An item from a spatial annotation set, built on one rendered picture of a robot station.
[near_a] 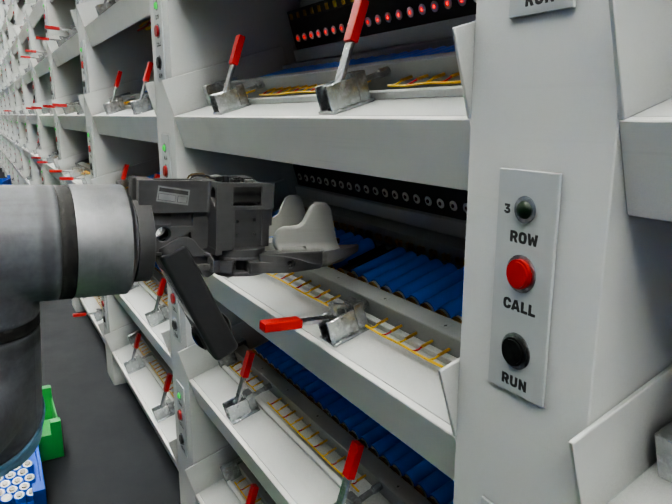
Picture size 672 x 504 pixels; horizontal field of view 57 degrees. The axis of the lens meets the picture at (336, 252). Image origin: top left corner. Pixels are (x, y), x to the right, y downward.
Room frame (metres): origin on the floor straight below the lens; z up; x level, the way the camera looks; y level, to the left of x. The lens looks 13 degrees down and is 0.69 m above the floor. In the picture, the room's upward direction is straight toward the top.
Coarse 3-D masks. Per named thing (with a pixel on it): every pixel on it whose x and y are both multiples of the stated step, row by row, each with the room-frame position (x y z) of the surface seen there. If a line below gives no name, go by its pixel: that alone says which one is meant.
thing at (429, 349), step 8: (288, 280) 0.68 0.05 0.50; (304, 288) 0.64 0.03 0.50; (320, 296) 0.61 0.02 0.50; (328, 296) 0.60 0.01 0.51; (368, 320) 0.53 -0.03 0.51; (376, 320) 0.52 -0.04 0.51; (384, 328) 0.51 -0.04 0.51; (392, 328) 0.50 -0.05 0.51; (400, 336) 0.49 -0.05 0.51; (416, 344) 0.47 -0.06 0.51; (424, 352) 0.46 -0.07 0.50; (432, 352) 0.45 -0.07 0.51; (440, 360) 0.44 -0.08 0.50; (448, 360) 0.43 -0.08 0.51
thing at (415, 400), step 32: (288, 192) 0.97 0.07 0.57; (320, 192) 0.87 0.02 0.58; (416, 224) 0.68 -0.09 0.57; (448, 224) 0.63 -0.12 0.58; (224, 288) 0.73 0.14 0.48; (256, 288) 0.68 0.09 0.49; (288, 288) 0.66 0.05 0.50; (256, 320) 0.66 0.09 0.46; (288, 352) 0.59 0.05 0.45; (320, 352) 0.51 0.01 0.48; (352, 352) 0.49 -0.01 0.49; (384, 352) 0.48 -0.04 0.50; (352, 384) 0.47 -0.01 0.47; (384, 384) 0.43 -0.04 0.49; (416, 384) 0.42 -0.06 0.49; (448, 384) 0.35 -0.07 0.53; (384, 416) 0.44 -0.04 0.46; (416, 416) 0.39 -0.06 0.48; (448, 416) 0.38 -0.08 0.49; (416, 448) 0.41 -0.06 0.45; (448, 448) 0.37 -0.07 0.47
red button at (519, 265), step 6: (510, 264) 0.32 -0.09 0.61; (516, 264) 0.31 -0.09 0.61; (522, 264) 0.31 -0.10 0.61; (510, 270) 0.32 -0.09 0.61; (516, 270) 0.31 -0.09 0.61; (522, 270) 0.31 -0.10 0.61; (528, 270) 0.31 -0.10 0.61; (510, 276) 0.31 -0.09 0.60; (516, 276) 0.31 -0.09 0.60; (522, 276) 0.31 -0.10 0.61; (528, 276) 0.31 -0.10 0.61; (510, 282) 0.31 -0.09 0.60; (516, 282) 0.31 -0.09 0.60; (522, 282) 0.31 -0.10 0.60; (528, 282) 0.31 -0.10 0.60; (516, 288) 0.31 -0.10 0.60; (522, 288) 0.31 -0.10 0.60
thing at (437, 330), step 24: (312, 288) 0.61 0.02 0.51; (336, 288) 0.58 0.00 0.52; (360, 288) 0.55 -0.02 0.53; (384, 312) 0.51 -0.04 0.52; (408, 312) 0.49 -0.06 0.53; (432, 312) 0.48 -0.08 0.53; (384, 336) 0.49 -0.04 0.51; (408, 336) 0.47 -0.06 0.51; (432, 336) 0.45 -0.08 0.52; (456, 336) 0.43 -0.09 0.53; (432, 360) 0.43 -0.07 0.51
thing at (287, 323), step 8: (336, 312) 0.52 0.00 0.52; (264, 320) 0.49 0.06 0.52; (272, 320) 0.49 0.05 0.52; (280, 320) 0.49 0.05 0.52; (288, 320) 0.49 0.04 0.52; (296, 320) 0.49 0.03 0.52; (304, 320) 0.50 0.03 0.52; (312, 320) 0.50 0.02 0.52; (320, 320) 0.51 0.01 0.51; (328, 320) 0.51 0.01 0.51; (264, 328) 0.48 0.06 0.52; (272, 328) 0.48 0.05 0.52; (280, 328) 0.49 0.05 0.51; (288, 328) 0.49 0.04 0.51; (296, 328) 0.49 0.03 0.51
